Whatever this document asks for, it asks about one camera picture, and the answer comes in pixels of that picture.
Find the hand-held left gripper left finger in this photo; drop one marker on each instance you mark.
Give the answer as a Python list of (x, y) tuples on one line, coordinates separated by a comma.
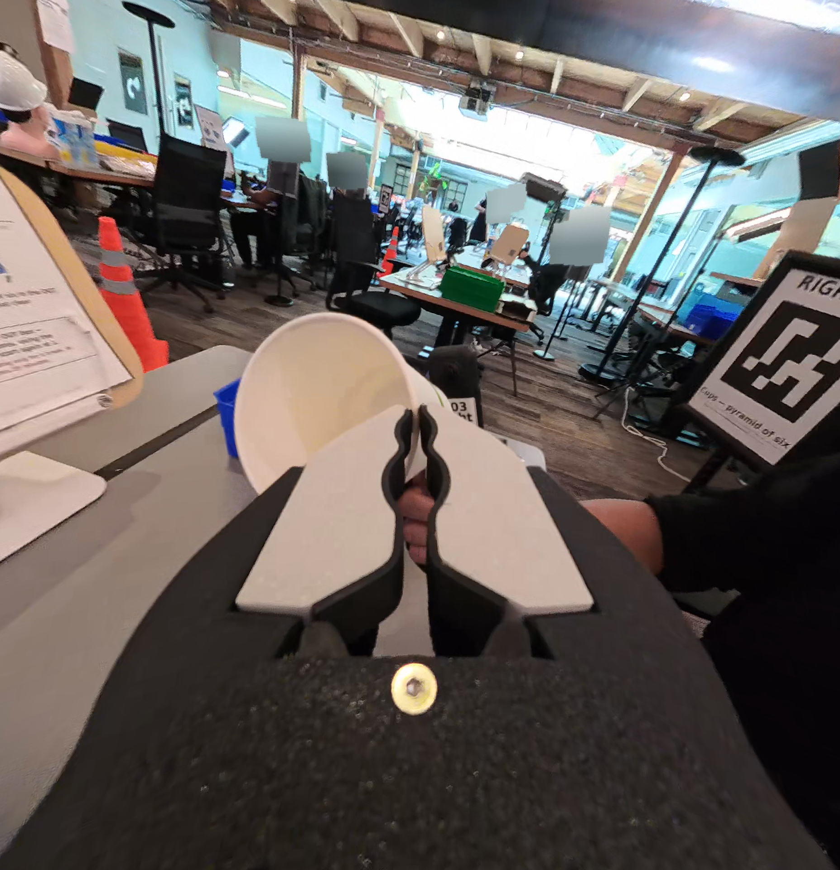
[(325, 530)]

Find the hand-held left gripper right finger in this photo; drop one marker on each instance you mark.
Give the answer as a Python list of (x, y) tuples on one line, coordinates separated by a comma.
[(508, 530)]

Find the white paper cup green band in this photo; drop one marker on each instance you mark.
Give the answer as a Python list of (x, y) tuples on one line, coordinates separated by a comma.
[(311, 387)]

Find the blue plastic bin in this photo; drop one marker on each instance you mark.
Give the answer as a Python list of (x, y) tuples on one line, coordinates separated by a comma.
[(228, 414), (715, 319)]

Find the person's right hand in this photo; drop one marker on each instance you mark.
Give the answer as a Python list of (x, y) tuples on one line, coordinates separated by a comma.
[(416, 516)]

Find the wooden desk black legs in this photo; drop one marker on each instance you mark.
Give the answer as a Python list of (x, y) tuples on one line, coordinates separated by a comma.
[(100, 173), (461, 309)]

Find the green plastic bin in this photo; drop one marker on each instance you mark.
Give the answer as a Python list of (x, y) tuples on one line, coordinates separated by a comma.
[(471, 289)]

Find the black office chair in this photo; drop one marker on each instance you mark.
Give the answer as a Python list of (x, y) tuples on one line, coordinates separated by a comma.
[(372, 299), (189, 204)]

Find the orange traffic cone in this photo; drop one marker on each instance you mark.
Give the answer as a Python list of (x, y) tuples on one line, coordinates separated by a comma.
[(128, 306), (391, 255)]

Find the black studio light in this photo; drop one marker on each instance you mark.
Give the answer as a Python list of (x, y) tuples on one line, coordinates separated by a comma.
[(544, 189)]

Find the black tripod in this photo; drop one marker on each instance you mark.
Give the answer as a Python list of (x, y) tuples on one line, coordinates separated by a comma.
[(658, 258)]

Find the white board stand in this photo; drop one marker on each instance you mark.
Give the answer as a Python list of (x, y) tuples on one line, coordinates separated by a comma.
[(32, 503)]

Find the framed marker sign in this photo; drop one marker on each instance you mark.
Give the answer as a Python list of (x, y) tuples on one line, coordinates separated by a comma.
[(780, 360)]

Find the wooden instruction board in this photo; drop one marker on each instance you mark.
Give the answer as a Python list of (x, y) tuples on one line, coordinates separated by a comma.
[(39, 326)]

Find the black floor lamp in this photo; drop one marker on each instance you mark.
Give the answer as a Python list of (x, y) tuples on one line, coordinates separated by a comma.
[(153, 68)]

